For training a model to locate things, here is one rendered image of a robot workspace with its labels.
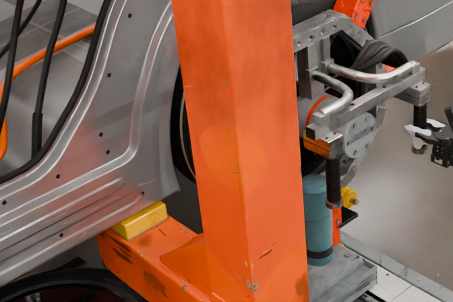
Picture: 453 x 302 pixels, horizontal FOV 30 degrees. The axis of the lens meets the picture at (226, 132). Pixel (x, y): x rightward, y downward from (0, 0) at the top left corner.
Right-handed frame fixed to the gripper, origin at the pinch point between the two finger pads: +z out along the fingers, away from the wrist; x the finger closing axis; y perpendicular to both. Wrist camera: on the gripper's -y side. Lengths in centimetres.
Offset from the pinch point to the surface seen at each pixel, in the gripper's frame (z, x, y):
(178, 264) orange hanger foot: 12, -74, 11
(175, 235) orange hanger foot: 26, -65, 15
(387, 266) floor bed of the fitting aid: 25, 18, 75
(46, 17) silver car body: 104, -49, -21
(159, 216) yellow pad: 33, -64, 13
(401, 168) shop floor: 68, 79, 83
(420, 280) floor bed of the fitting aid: 12, 20, 75
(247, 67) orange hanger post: -19, -72, -51
